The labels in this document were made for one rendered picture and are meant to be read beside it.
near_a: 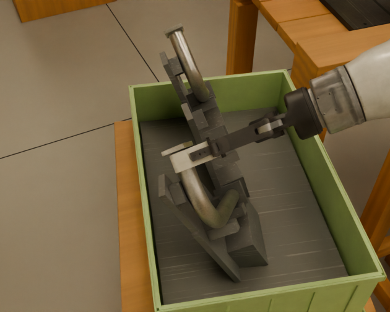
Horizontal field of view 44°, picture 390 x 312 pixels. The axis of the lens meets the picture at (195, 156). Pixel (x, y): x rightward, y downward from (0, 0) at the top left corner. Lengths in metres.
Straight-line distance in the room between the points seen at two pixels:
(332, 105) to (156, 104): 0.67
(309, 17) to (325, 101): 1.02
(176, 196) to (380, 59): 0.37
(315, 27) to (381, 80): 0.97
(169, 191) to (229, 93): 0.57
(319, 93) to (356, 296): 0.44
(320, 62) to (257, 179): 0.46
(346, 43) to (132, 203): 0.81
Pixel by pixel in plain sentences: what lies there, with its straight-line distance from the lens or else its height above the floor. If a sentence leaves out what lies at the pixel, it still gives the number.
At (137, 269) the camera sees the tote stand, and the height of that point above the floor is 0.79.
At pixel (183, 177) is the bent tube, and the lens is 0.78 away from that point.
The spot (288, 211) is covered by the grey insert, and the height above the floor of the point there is 0.85.
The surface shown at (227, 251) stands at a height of 0.91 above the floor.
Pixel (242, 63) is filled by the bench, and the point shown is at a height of 0.48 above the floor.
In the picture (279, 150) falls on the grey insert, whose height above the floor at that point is 0.85.
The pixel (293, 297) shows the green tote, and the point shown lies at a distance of 0.92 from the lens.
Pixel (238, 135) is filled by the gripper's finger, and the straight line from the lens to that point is 0.71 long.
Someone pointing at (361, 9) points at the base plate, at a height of 0.90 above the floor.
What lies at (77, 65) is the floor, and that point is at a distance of 3.01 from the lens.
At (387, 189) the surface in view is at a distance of 1.54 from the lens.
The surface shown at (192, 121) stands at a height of 1.15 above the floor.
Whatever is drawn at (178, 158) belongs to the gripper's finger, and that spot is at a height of 1.17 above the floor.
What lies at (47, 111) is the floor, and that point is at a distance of 2.73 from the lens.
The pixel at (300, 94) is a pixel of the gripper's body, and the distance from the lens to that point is 0.73.
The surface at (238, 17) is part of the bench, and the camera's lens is 2.00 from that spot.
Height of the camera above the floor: 1.74
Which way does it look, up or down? 47 degrees down
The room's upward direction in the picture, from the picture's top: straight up
